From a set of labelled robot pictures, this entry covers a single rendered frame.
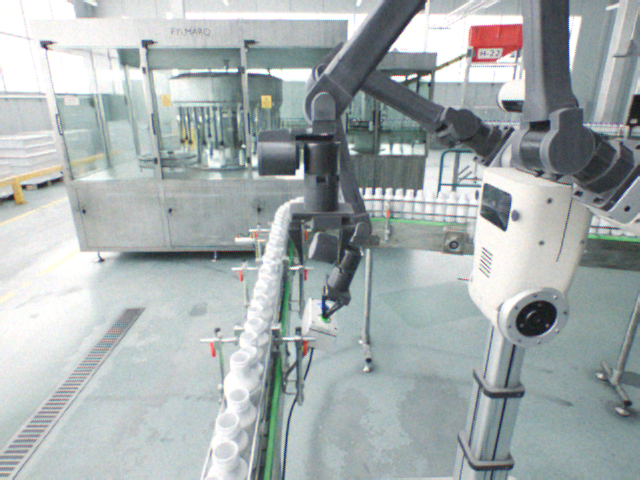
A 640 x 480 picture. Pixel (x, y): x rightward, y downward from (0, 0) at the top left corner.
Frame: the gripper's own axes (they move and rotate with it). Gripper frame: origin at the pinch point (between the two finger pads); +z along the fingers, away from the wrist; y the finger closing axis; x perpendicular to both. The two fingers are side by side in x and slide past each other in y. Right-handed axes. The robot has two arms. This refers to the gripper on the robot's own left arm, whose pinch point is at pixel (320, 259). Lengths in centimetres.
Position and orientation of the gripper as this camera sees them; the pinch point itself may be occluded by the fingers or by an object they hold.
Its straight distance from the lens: 66.4
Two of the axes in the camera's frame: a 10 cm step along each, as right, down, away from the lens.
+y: 10.0, 0.0, 0.2
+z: -0.1, 9.4, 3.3
